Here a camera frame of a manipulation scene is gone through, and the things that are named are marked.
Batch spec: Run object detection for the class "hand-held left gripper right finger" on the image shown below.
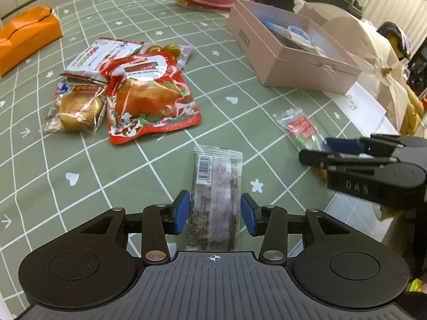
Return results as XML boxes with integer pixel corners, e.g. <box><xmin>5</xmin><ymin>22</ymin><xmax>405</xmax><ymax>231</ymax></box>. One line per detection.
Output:
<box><xmin>240</xmin><ymin>193</ymin><xmax>347</xmax><ymax>265</ymax></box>

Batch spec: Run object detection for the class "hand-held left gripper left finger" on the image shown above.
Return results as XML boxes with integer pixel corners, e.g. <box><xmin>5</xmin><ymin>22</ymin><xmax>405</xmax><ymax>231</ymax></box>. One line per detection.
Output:
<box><xmin>82</xmin><ymin>190</ymin><xmax>191</xmax><ymax>265</ymax></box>

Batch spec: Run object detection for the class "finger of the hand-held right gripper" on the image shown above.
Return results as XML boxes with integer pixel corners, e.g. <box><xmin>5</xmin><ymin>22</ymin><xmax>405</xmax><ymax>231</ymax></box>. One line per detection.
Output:
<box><xmin>299</xmin><ymin>149</ymin><xmax>398</xmax><ymax>171</ymax></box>
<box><xmin>324</xmin><ymin>134</ymin><xmax>406</xmax><ymax>156</ymax></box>

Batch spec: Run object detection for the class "small red snack packet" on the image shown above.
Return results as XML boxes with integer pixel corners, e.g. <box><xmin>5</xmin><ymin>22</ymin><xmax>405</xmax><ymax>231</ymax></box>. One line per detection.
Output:
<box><xmin>275</xmin><ymin>107</ymin><xmax>329</xmax><ymax>150</ymax></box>

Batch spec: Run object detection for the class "brown bar packet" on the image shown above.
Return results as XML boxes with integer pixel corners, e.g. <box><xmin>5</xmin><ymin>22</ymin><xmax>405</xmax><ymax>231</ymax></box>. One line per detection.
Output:
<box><xmin>187</xmin><ymin>145</ymin><xmax>243</xmax><ymax>252</ymax></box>

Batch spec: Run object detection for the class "pink cardboard box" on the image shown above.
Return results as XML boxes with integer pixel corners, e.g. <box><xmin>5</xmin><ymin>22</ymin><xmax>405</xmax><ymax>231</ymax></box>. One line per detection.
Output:
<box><xmin>226</xmin><ymin>0</ymin><xmax>362</xmax><ymax>94</ymax></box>

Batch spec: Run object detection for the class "pale blue snack packet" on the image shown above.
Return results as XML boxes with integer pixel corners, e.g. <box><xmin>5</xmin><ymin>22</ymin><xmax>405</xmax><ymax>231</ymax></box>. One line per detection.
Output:
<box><xmin>283</xmin><ymin>24</ymin><xmax>315</xmax><ymax>42</ymax></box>

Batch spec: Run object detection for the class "white paper sheet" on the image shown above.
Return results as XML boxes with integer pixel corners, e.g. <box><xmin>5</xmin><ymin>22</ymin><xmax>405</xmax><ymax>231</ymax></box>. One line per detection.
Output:
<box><xmin>325</xmin><ymin>82</ymin><xmax>399</xmax><ymax>134</ymax></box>

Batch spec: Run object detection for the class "green checked tablecloth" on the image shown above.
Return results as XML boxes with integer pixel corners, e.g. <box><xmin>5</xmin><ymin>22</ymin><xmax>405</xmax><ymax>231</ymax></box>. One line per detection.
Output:
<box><xmin>0</xmin><ymin>0</ymin><xmax>401</xmax><ymax>320</ymax></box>

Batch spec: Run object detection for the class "cream covered chair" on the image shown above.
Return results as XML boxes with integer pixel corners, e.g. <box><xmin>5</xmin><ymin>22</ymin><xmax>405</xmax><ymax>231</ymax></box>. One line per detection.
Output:
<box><xmin>294</xmin><ymin>0</ymin><xmax>409</xmax><ymax>130</ymax></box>

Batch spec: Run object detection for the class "red chicken leg packet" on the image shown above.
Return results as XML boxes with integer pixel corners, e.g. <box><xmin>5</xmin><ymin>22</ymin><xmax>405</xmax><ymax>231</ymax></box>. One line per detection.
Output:
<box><xmin>100</xmin><ymin>53</ymin><xmax>202</xmax><ymax>145</ymax></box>

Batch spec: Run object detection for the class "black round object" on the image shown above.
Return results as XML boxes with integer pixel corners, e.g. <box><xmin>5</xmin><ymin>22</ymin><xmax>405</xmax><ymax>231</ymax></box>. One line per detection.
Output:
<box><xmin>377</xmin><ymin>22</ymin><xmax>416</xmax><ymax>61</ymax></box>

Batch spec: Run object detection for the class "clear bread packet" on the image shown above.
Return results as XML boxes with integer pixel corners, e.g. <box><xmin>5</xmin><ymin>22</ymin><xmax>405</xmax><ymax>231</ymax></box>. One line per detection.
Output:
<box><xmin>45</xmin><ymin>82</ymin><xmax>107</xmax><ymax>134</ymax></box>

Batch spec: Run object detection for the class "white curtain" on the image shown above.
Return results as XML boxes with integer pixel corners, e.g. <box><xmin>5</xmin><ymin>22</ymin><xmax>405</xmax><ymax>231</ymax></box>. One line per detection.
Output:
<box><xmin>363</xmin><ymin>0</ymin><xmax>427</xmax><ymax>34</ymax></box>

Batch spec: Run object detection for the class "clear green olive packet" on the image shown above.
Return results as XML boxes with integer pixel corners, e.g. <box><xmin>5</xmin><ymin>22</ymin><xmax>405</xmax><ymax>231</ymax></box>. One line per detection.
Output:
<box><xmin>140</xmin><ymin>42</ymin><xmax>194</xmax><ymax>70</ymax></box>

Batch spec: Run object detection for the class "white and red snack packet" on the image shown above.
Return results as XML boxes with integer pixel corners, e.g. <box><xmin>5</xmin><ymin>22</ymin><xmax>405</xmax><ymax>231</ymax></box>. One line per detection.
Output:
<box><xmin>60</xmin><ymin>38</ymin><xmax>144</xmax><ymax>84</ymax></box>

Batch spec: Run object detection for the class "orange tissue box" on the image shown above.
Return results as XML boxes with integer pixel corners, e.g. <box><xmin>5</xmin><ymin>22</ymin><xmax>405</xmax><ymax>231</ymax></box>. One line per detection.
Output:
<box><xmin>0</xmin><ymin>5</ymin><xmax>64</xmax><ymax>77</ymax></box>

